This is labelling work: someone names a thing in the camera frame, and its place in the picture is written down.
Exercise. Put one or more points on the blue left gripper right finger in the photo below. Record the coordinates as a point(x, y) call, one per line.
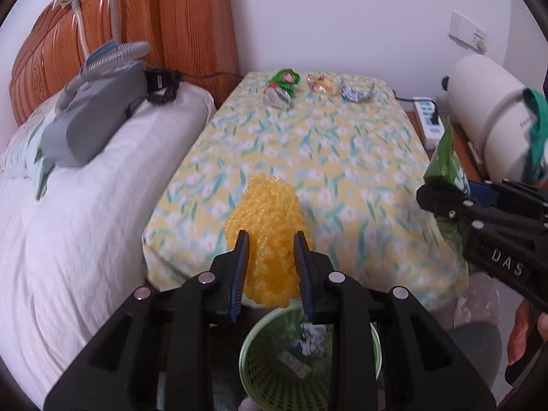
point(305, 267)

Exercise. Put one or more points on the white power strip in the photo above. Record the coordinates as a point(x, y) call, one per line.
point(430, 124)

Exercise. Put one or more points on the green chip bag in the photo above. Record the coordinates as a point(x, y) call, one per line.
point(446, 168)

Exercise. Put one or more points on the grey chair seat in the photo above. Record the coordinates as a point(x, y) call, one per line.
point(480, 342)

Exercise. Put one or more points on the silver foil blister pack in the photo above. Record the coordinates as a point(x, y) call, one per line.
point(356, 94)

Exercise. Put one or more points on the white paper receipt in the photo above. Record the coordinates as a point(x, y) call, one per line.
point(310, 340)

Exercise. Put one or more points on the green cloth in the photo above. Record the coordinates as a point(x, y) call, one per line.
point(537, 105)

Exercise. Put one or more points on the grey fabric device bag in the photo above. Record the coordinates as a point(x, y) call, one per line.
point(82, 130)

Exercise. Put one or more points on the orange wooden headboard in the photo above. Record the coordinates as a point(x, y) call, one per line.
point(195, 37)

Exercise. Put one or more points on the green snack bag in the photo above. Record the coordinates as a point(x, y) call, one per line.
point(280, 90)

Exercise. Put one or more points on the yellow candy wrapper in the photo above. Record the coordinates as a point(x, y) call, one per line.
point(321, 83)

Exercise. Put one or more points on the person's right hand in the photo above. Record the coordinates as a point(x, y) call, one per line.
point(526, 319)

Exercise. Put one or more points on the green plastic mesh trash basket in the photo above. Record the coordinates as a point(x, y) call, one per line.
point(274, 374)

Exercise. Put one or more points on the clear plastic bag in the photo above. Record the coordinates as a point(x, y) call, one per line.
point(480, 303)

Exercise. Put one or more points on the floral pillow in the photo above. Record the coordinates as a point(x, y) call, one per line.
point(23, 158)

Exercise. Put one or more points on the finger of the blue right gripper seen outside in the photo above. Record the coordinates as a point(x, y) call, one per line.
point(482, 193)

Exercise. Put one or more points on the white cylindrical appliance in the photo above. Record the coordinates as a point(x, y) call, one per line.
point(488, 103)

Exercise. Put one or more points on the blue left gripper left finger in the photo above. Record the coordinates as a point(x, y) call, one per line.
point(238, 266)

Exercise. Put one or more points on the white wall socket panel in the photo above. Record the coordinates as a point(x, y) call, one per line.
point(468, 32)

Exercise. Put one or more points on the yellow bubble wrap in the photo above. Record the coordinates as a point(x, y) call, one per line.
point(270, 213)

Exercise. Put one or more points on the yellow floral bed sheet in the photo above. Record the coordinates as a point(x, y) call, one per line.
point(355, 169)

